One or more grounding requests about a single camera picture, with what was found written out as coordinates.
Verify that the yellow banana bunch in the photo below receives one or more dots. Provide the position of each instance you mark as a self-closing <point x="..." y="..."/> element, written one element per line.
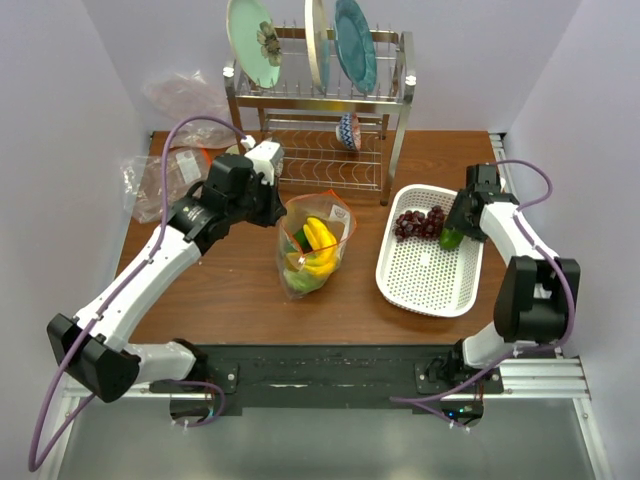
<point x="323" y="259"/>

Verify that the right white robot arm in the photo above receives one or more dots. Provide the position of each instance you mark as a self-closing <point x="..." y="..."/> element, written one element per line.
<point x="536" y="304"/>

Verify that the blue white patterned bowl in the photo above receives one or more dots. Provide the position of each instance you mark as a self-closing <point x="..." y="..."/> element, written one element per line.
<point x="348" y="132"/>

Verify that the red yellow mango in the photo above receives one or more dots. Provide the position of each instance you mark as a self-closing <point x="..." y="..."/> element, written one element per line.
<point x="450" y="239"/>

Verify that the dark red grape bunch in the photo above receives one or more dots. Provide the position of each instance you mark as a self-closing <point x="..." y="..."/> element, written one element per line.
<point x="415" y="223"/>

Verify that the crumpled clear bag at back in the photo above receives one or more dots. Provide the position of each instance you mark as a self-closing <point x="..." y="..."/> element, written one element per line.
<point x="181" y="95"/>

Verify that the steel two-tier dish rack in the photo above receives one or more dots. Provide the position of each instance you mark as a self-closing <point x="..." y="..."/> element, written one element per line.
<point x="296" y="115"/>

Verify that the teal blue plate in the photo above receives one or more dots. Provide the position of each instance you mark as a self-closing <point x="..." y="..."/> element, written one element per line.
<point x="354" y="46"/>

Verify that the mint green floral plate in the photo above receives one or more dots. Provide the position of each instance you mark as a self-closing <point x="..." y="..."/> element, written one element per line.
<point x="254" y="41"/>

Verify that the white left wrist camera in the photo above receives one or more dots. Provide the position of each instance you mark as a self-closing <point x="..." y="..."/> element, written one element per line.
<point x="267" y="157"/>

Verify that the green cabbage toy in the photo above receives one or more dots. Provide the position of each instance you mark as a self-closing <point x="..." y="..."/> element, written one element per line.
<point x="301" y="283"/>

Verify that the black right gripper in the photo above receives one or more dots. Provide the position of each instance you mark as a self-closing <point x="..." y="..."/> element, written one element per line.
<point x="454" y="219"/>

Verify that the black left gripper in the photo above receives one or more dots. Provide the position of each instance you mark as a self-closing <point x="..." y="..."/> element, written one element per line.
<point x="275" y="208"/>

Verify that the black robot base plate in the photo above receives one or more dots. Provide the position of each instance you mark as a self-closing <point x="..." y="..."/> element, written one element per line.
<point x="378" y="377"/>

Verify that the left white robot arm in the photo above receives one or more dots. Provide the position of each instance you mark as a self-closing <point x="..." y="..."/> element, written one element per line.
<point x="93" y="346"/>

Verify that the dark green cucumber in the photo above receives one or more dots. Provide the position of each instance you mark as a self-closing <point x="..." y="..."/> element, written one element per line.
<point x="302" y="241"/>

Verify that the cream rimmed plate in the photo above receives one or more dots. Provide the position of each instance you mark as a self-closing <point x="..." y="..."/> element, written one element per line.
<point x="317" y="42"/>

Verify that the white perforated plastic basket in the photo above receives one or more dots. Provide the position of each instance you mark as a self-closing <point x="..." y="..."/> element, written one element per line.
<point x="417" y="274"/>

